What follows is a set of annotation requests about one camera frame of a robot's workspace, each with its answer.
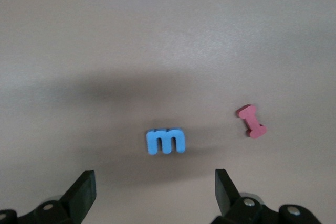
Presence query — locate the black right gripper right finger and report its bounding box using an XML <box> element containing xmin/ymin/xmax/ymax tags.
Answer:
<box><xmin>211</xmin><ymin>168</ymin><xmax>323</xmax><ymax>224</ymax></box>

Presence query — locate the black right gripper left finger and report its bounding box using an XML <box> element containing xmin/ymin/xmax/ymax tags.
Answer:
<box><xmin>0</xmin><ymin>170</ymin><xmax>97</xmax><ymax>224</ymax></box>

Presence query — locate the blue foam letter m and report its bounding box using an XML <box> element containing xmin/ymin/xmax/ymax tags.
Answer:
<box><xmin>145</xmin><ymin>126</ymin><xmax>186</xmax><ymax>156</ymax></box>

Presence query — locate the red foam letter I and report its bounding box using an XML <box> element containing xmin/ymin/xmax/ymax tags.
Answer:
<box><xmin>235</xmin><ymin>104</ymin><xmax>268</xmax><ymax>140</ymax></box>

